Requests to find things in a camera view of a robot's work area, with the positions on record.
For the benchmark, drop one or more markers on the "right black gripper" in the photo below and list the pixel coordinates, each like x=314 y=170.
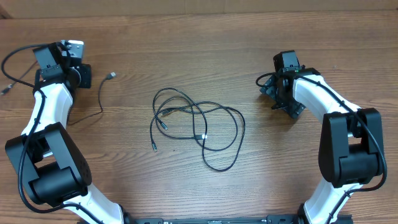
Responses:
x=280 y=99

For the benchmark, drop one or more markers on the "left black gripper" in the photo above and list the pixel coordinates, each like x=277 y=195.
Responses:
x=50 y=70

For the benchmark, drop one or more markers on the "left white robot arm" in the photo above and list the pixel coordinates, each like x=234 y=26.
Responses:
x=52 y=173

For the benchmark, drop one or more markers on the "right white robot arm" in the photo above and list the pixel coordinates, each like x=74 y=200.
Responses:
x=351 y=152

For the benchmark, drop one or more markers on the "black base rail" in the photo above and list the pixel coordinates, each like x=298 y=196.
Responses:
x=217 y=220

